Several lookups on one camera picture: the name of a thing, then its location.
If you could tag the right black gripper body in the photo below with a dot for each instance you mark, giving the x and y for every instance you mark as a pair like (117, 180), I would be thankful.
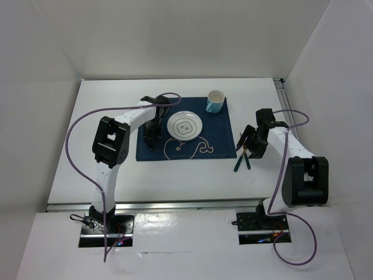
(256, 142)

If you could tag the light blue mug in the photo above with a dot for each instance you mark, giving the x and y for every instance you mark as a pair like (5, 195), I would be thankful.
(215, 101)

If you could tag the blue whale placemat cloth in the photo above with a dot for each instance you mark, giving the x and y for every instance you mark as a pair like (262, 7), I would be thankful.
(215, 142)

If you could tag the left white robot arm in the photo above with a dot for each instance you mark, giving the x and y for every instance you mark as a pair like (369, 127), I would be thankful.
(111, 148)

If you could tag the white plate blue rim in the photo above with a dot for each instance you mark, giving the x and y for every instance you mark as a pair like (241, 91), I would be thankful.
(184, 126)

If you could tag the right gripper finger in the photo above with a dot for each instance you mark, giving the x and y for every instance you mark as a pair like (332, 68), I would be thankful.
(247, 138)
(256, 154)

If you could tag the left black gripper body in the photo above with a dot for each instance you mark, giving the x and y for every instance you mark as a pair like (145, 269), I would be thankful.
(154, 123)

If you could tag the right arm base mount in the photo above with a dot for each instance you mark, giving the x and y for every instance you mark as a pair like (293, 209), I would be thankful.
(256, 228)

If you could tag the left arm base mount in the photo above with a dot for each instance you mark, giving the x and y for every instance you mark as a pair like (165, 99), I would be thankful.
(119, 231)

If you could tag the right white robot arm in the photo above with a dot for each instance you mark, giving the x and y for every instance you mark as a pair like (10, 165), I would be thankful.
(303, 179)

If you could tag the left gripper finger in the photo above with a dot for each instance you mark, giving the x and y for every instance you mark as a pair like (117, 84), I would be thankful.
(155, 138)
(147, 136)

